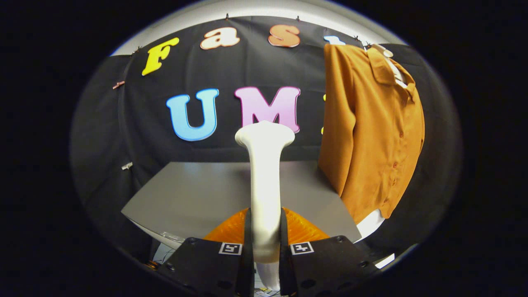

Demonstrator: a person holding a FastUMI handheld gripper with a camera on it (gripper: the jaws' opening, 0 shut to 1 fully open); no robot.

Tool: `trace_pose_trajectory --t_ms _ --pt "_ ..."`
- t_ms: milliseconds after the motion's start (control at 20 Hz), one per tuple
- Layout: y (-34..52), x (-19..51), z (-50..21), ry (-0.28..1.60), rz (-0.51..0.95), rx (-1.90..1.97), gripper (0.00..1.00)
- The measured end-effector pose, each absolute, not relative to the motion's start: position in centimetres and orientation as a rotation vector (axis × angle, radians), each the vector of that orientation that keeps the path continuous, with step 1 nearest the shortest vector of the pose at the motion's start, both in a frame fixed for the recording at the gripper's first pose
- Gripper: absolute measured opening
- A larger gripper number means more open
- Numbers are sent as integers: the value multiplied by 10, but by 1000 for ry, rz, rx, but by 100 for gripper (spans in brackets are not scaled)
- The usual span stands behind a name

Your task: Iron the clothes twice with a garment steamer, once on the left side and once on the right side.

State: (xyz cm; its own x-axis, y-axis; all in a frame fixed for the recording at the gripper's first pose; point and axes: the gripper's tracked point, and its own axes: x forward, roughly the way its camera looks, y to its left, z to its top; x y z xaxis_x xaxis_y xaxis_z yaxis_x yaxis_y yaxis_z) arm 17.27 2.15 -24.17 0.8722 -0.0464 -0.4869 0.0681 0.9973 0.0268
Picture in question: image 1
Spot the white garment steamer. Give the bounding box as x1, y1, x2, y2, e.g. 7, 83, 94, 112
235, 120, 296, 291

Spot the black backdrop cloth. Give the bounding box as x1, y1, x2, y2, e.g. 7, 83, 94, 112
70, 16, 462, 269

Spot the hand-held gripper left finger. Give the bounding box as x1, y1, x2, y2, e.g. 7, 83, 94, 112
157, 207, 255, 297

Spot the row of black clips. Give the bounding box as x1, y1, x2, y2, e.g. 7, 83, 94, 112
132, 13, 372, 55

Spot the orange button shirt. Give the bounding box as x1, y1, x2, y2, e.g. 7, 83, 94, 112
318, 43, 426, 225

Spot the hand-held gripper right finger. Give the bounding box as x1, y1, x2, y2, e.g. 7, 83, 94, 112
280, 207, 379, 297

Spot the white mannequin torso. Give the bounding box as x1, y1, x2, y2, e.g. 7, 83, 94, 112
357, 43, 410, 244

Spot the grey cabinet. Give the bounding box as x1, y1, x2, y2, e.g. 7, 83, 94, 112
121, 161, 363, 264

